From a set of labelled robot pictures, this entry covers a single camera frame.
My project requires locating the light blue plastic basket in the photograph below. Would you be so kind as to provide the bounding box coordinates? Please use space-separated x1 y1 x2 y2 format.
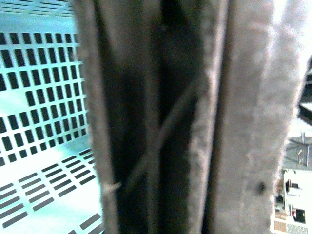
0 0 104 234

